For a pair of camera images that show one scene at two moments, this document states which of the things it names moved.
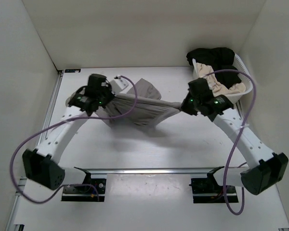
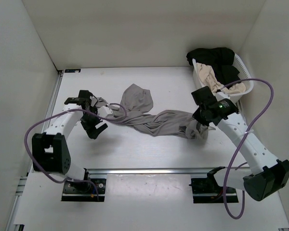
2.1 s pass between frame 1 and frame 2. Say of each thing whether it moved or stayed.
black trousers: stayed
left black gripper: moved
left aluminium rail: stayed
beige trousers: stayed
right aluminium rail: stayed
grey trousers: moved
